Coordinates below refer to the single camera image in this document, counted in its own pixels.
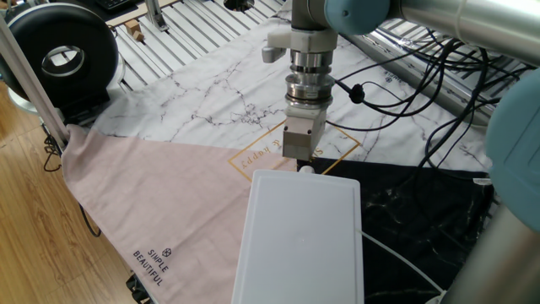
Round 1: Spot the white plastic drawer cabinet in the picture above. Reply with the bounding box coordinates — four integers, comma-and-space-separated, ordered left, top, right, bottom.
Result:
230, 167, 366, 304

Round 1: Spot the translucent white tube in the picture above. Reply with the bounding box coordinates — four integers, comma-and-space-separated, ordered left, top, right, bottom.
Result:
358, 229, 449, 296

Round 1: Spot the black plastic clamp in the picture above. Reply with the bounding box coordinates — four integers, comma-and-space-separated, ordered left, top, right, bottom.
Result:
125, 273, 155, 304

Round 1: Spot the grey metal bracket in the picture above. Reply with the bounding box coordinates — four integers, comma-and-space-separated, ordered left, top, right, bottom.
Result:
144, 0, 170, 33

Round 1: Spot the aluminium frame post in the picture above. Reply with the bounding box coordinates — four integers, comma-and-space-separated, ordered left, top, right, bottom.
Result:
0, 14, 71, 149

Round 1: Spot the black round cap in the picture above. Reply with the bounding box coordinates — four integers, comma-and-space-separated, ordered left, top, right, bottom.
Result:
223, 0, 257, 13

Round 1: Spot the black keyboard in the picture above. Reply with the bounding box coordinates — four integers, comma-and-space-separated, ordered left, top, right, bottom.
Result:
93, 0, 140, 11

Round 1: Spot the black power cable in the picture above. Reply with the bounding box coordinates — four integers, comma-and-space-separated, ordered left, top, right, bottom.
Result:
417, 46, 507, 171

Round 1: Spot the black ring lamp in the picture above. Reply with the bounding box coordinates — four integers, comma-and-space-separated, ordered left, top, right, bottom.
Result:
0, 2, 127, 123

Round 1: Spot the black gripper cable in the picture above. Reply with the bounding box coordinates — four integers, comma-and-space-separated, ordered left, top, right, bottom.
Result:
327, 37, 465, 133

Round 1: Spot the marble pink black tablecloth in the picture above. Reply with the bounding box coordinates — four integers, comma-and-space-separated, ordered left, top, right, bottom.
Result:
60, 8, 503, 304

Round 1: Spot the aluminium table rail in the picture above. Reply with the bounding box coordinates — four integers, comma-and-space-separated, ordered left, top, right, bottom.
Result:
343, 19, 535, 128

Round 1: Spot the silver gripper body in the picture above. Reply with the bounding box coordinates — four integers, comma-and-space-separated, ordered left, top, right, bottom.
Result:
281, 110, 328, 163

